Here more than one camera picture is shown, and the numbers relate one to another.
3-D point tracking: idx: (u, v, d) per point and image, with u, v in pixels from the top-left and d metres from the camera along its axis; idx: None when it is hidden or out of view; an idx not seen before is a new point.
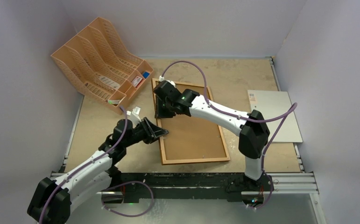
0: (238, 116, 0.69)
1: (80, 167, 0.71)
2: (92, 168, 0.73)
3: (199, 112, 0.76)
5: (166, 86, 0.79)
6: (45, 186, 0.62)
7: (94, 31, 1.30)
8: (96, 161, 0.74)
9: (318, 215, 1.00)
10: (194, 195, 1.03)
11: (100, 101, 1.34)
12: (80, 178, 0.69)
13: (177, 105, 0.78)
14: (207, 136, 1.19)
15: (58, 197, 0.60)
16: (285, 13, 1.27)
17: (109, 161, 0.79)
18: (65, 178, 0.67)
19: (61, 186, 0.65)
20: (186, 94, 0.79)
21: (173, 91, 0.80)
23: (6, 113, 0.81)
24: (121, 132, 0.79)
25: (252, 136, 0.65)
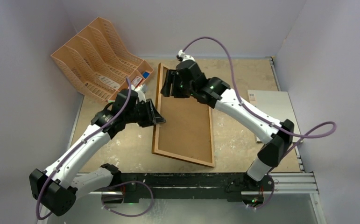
0: (271, 123, 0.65)
1: (70, 152, 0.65)
2: (84, 149, 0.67)
3: (227, 108, 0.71)
5: (194, 67, 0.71)
6: (38, 179, 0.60)
7: (94, 31, 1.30)
8: (88, 140, 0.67)
9: (319, 215, 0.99)
10: (194, 195, 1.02)
11: (100, 101, 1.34)
12: (72, 165, 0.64)
13: (203, 94, 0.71)
14: (197, 139, 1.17)
15: (52, 188, 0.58)
16: (285, 13, 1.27)
17: (104, 137, 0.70)
18: (54, 169, 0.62)
19: (52, 178, 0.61)
20: (214, 83, 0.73)
21: (200, 75, 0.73)
23: (6, 114, 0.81)
24: (124, 99, 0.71)
25: (279, 149, 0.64)
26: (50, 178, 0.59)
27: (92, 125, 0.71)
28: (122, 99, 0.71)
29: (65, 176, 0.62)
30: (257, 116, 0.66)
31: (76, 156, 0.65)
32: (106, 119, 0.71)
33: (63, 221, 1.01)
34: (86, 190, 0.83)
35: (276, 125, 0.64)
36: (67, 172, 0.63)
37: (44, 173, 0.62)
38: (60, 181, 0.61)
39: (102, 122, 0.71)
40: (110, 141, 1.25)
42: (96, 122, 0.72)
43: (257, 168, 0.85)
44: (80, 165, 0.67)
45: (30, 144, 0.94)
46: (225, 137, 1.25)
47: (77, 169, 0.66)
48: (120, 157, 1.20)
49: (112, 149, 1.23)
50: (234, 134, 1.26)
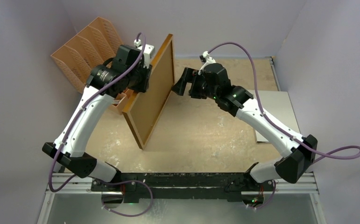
0: (292, 136, 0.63)
1: (72, 123, 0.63)
2: (87, 116, 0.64)
3: (248, 117, 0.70)
5: (222, 74, 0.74)
6: (50, 153, 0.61)
7: (94, 31, 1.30)
8: (87, 108, 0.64)
9: (318, 215, 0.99)
10: (194, 195, 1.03)
11: (81, 88, 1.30)
12: (77, 136, 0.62)
13: (225, 101, 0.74)
14: (147, 118, 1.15)
15: (66, 161, 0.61)
16: (285, 13, 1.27)
17: (102, 101, 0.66)
18: (61, 142, 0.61)
19: (62, 151, 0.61)
20: (236, 92, 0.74)
21: (226, 82, 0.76)
23: (6, 114, 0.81)
24: (127, 51, 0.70)
25: (300, 164, 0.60)
26: (60, 152, 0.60)
27: (88, 87, 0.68)
28: (124, 52, 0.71)
29: (73, 147, 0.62)
30: (278, 128, 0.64)
31: (80, 126, 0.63)
32: (102, 77, 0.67)
33: (63, 221, 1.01)
34: (90, 175, 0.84)
35: (297, 140, 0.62)
36: (74, 143, 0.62)
37: (54, 146, 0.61)
38: (70, 154, 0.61)
39: (98, 80, 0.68)
40: (110, 141, 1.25)
42: (92, 83, 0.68)
43: (264, 173, 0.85)
44: (87, 135, 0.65)
45: (30, 145, 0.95)
46: (225, 137, 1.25)
47: (85, 138, 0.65)
48: (120, 157, 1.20)
49: (112, 149, 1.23)
50: (234, 134, 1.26)
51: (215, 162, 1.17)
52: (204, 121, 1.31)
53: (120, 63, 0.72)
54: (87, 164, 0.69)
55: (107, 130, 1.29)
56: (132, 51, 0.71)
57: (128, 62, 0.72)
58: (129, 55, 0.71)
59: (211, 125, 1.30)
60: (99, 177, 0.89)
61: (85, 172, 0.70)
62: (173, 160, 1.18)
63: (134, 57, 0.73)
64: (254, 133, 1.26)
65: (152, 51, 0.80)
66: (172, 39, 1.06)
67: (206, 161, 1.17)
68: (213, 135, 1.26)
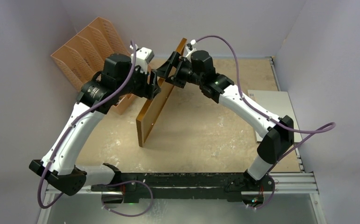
0: (269, 117, 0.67)
1: (60, 141, 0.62)
2: (76, 133, 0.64)
3: (229, 101, 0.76)
5: (208, 61, 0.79)
6: (36, 173, 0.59)
7: (94, 31, 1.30)
8: (77, 124, 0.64)
9: (318, 215, 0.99)
10: (194, 195, 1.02)
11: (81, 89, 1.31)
12: (66, 153, 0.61)
13: (209, 88, 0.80)
14: (149, 120, 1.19)
15: (52, 180, 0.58)
16: (285, 13, 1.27)
17: (95, 117, 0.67)
18: (48, 160, 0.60)
19: (49, 170, 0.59)
20: (219, 80, 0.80)
21: (211, 70, 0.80)
23: (6, 114, 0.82)
24: (114, 63, 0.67)
25: (277, 143, 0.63)
26: (47, 170, 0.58)
27: (78, 103, 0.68)
28: (110, 67, 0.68)
29: (61, 165, 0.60)
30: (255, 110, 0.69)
31: (68, 143, 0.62)
32: (93, 94, 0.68)
33: (63, 221, 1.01)
34: (88, 183, 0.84)
35: (273, 120, 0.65)
36: (63, 161, 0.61)
37: (41, 164, 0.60)
38: (58, 172, 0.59)
39: (88, 97, 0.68)
40: (110, 141, 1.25)
42: (82, 99, 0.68)
43: (259, 170, 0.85)
44: (76, 151, 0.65)
45: (30, 145, 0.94)
46: (225, 138, 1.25)
47: (74, 155, 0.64)
48: (120, 157, 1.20)
49: (112, 149, 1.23)
50: (234, 134, 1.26)
51: (215, 162, 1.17)
52: (204, 121, 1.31)
53: (108, 77, 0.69)
54: (76, 182, 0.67)
55: (107, 130, 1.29)
56: (117, 65, 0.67)
57: (116, 75, 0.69)
58: (115, 69, 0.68)
59: (211, 125, 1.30)
60: (97, 181, 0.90)
61: (74, 191, 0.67)
62: (173, 160, 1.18)
63: (123, 68, 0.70)
64: (254, 133, 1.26)
65: (149, 55, 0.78)
66: (186, 44, 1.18)
67: (206, 161, 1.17)
68: (213, 135, 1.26)
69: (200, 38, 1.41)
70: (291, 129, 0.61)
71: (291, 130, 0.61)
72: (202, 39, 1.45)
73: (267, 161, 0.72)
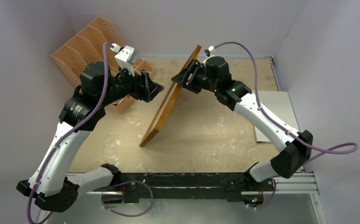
0: (287, 130, 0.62)
1: (45, 162, 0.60)
2: (60, 154, 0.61)
3: (246, 111, 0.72)
5: (224, 68, 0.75)
6: (24, 194, 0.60)
7: (94, 31, 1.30)
8: (60, 145, 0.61)
9: (318, 215, 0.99)
10: (194, 195, 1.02)
11: None
12: (52, 175, 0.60)
13: (225, 95, 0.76)
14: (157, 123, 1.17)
15: (40, 202, 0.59)
16: (285, 13, 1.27)
17: (80, 135, 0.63)
18: (35, 182, 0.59)
19: (36, 191, 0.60)
20: (236, 86, 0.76)
21: (227, 76, 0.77)
23: (7, 114, 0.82)
24: (90, 78, 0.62)
25: (294, 158, 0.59)
26: (33, 192, 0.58)
27: (61, 122, 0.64)
28: (88, 81, 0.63)
29: (47, 187, 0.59)
30: (273, 122, 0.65)
31: (53, 164, 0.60)
32: (75, 111, 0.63)
33: (63, 221, 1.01)
34: (84, 191, 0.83)
35: (292, 134, 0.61)
36: (49, 183, 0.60)
37: (28, 185, 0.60)
38: (45, 193, 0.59)
39: (72, 115, 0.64)
40: (110, 141, 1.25)
42: (65, 118, 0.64)
43: (262, 171, 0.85)
44: (65, 170, 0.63)
45: (30, 145, 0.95)
46: (225, 137, 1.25)
47: (62, 173, 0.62)
48: (120, 157, 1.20)
49: (112, 149, 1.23)
50: (234, 134, 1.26)
51: (215, 162, 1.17)
52: (204, 121, 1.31)
53: (88, 92, 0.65)
54: (68, 198, 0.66)
55: (107, 130, 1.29)
56: (94, 78, 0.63)
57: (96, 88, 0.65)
58: (93, 83, 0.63)
59: (211, 125, 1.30)
60: (95, 186, 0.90)
61: (66, 206, 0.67)
62: (173, 160, 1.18)
63: (101, 80, 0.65)
64: (254, 133, 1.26)
65: (130, 55, 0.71)
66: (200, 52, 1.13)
67: (206, 161, 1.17)
68: (213, 135, 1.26)
69: (219, 44, 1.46)
70: (310, 146, 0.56)
71: (310, 146, 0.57)
72: (203, 39, 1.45)
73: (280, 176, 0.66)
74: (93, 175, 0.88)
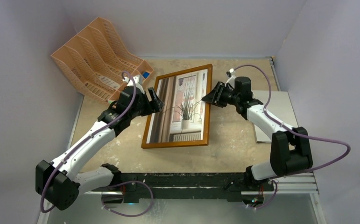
0: (281, 123, 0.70)
1: (78, 145, 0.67)
2: (92, 143, 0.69)
3: (253, 115, 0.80)
5: (246, 85, 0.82)
6: (45, 170, 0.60)
7: (94, 31, 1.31)
8: (95, 136, 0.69)
9: (318, 215, 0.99)
10: (194, 195, 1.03)
11: (81, 88, 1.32)
12: (79, 157, 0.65)
13: (240, 106, 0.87)
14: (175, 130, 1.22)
15: (59, 179, 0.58)
16: (285, 13, 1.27)
17: (110, 132, 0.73)
18: (61, 160, 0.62)
19: (59, 169, 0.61)
20: (252, 100, 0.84)
21: (249, 92, 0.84)
23: (6, 114, 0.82)
24: (127, 96, 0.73)
25: (286, 147, 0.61)
26: (58, 168, 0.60)
27: (98, 122, 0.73)
28: (125, 98, 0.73)
29: (71, 168, 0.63)
30: (271, 118, 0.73)
31: (83, 150, 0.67)
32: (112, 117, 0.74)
33: (63, 221, 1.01)
34: (84, 190, 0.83)
35: (285, 126, 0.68)
36: (74, 165, 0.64)
37: (51, 164, 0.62)
38: (67, 172, 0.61)
39: (108, 120, 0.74)
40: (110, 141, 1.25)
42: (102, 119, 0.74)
43: (263, 171, 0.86)
44: (83, 161, 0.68)
45: (29, 144, 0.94)
46: (225, 138, 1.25)
47: (82, 163, 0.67)
48: (120, 157, 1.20)
49: (112, 149, 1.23)
50: (234, 134, 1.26)
51: (215, 162, 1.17)
52: None
53: (121, 107, 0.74)
54: (69, 196, 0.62)
55: None
56: (131, 94, 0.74)
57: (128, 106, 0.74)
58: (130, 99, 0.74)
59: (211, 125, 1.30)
60: (95, 186, 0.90)
61: (65, 206, 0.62)
62: (173, 160, 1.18)
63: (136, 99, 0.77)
64: (254, 133, 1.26)
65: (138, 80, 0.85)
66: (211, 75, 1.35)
67: (206, 161, 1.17)
68: (213, 135, 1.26)
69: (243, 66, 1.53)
70: (300, 135, 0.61)
71: (304, 136, 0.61)
72: (203, 40, 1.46)
73: (277, 174, 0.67)
74: (93, 175, 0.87)
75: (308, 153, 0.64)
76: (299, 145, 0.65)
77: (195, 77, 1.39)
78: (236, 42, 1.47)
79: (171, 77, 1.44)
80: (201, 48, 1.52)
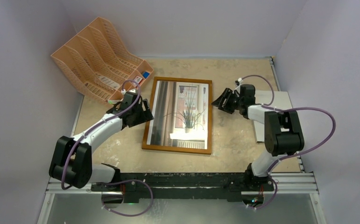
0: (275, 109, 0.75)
1: (95, 125, 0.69)
2: (106, 127, 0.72)
3: (252, 110, 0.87)
5: (250, 90, 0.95)
6: (66, 143, 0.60)
7: (94, 31, 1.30)
8: (108, 121, 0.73)
9: (318, 215, 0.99)
10: (194, 195, 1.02)
11: (81, 88, 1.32)
12: (97, 135, 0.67)
13: (243, 108, 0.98)
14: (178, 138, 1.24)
15: (81, 150, 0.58)
16: (285, 13, 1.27)
17: (118, 123, 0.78)
18: (82, 134, 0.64)
19: (80, 141, 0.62)
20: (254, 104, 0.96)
21: (251, 96, 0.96)
23: (6, 114, 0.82)
24: (132, 95, 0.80)
25: (276, 121, 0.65)
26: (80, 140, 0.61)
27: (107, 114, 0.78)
28: (129, 97, 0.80)
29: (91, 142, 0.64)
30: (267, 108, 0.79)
31: (99, 130, 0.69)
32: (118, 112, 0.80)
33: (63, 221, 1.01)
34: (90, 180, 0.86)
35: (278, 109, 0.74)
36: (93, 140, 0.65)
37: (71, 138, 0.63)
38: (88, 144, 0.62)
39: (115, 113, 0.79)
40: (110, 141, 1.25)
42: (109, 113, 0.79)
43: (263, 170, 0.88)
44: (96, 144, 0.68)
45: (29, 144, 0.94)
46: (224, 138, 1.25)
47: (95, 143, 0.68)
48: (120, 157, 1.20)
49: (112, 149, 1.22)
50: (234, 134, 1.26)
51: (215, 162, 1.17)
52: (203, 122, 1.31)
53: (125, 105, 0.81)
54: (85, 174, 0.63)
55: None
56: (136, 95, 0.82)
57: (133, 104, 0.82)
58: (132, 99, 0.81)
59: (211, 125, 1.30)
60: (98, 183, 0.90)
61: (81, 182, 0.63)
62: (174, 161, 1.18)
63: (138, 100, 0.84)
64: (254, 133, 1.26)
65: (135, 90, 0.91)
66: (213, 93, 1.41)
67: (207, 161, 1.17)
68: (213, 135, 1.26)
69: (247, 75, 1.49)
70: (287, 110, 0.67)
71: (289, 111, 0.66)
72: (203, 40, 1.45)
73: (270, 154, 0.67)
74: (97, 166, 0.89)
75: (299, 130, 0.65)
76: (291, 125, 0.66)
77: (196, 88, 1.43)
78: (236, 42, 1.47)
79: (172, 82, 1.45)
80: (201, 48, 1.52)
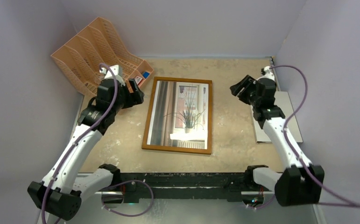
0: (299, 157, 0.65)
1: (65, 157, 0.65)
2: (78, 151, 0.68)
3: (271, 129, 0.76)
5: (270, 90, 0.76)
6: (38, 191, 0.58)
7: (94, 31, 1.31)
8: (79, 143, 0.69)
9: (319, 215, 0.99)
10: (194, 195, 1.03)
11: (81, 88, 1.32)
12: (68, 170, 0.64)
13: (258, 111, 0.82)
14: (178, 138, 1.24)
15: (53, 196, 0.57)
16: (285, 13, 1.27)
17: (95, 135, 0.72)
18: (51, 178, 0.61)
19: (51, 187, 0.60)
20: (273, 109, 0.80)
21: (270, 98, 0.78)
23: (6, 114, 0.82)
24: (105, 89, 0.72)
25: (295, 184, 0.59)
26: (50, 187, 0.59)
27: (80, 125, 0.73)
28: (103, 91, 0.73)
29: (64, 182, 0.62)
30: (288, 144, 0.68)
31: (70, 160, 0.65)
32: (93, 116, 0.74)
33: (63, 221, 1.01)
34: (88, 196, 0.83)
35: (302, 160, 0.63)
36: (66, 178, 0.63)
37: (42, 183, 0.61)
38: (60, 189, 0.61)
39: (89, 119, 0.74)
40: (110, 141, 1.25)
42: (83, 121, 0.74)
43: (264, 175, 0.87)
44: (74, 173, 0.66)
45: (29, 144, 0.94)
46: (224, 138, 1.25)
47: (74, 175, 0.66)
48: (120, 157, 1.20)
49: (112, 149, 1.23)
50: (234, 134, 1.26)
51: (215, 162, 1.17)
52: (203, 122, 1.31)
53: (102, 101, 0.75)
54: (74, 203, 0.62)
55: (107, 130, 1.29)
56: (108, 90, 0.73)
57: (109, 98, 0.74)
58: (108, 93, 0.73)
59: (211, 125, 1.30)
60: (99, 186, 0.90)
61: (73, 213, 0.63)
62: (174, 161, 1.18)
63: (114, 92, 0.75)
64: (254, 133, 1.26)
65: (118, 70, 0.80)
66: (213, 93, 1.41)
67: (206, 161, 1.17)
68: (214, 135, 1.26)
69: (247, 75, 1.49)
70: (315, 181, 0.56)
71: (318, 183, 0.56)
72: (203, 40, 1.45)
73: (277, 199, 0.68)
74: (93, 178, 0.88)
75: (316, 192, 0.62)
76: (309, 182, 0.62)
77: (196, 88, 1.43)
78: (236, 42, 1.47)
79: (172, 82, 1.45)
80: (201, 49, 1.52)
